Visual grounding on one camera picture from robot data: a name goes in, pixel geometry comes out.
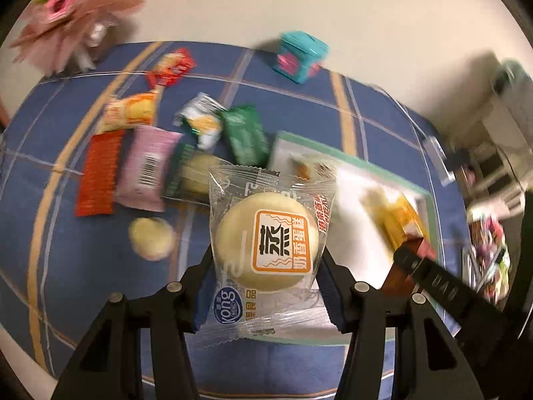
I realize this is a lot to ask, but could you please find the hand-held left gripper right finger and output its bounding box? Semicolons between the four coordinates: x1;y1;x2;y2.
314;248;486;400

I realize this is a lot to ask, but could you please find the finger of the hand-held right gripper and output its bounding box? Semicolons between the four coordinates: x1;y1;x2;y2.
392;243;509;343

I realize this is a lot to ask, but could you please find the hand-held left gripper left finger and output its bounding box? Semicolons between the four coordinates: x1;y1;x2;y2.
50;244;218;400

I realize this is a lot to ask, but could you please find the clear steamed cake packet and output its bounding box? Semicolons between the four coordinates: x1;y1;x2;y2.
207;164;337;348

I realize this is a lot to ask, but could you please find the white tray with green rim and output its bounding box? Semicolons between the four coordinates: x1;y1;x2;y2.
266;131;442;346

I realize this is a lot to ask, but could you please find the dark green snack packet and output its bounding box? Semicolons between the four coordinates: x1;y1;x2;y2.
219;105;271;167

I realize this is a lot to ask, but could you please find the yellow roll cake packet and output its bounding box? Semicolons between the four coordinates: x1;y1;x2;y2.
102;91;161;134

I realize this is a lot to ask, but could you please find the colourful packets heap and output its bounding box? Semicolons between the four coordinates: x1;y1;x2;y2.
462;212;514;301

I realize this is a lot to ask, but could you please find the round pale cake packet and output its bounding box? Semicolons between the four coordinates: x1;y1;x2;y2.
128;217;176;262

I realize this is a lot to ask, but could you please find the green-edged clear cake packet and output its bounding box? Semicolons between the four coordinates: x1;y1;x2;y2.
162;144;234;207

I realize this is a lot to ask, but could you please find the pale snack packet orange print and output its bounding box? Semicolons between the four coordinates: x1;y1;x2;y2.
289;152;340;185

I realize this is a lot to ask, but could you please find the white power adapter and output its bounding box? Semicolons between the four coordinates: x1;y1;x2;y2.
422;135;457;186

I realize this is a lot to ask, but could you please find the white shelf unit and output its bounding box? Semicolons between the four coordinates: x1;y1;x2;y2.
454;52;533;219

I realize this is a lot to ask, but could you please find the pink snack packet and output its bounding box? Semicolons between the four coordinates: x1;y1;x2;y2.
114;125;184;213

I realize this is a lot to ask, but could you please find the long red snack packet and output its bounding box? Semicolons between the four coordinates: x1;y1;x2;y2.
75;129;126;217

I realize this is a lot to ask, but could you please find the white and green snack packet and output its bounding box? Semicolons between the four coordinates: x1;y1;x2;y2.
174;93;226;151

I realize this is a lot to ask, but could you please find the small red snack packet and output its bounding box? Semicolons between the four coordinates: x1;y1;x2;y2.
146;48;197;88

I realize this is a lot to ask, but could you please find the teal toy box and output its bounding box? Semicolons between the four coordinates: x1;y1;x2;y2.
272;31;329;84

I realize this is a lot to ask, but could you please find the pink paper bouquet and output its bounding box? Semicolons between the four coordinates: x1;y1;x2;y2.
8;0;144;76

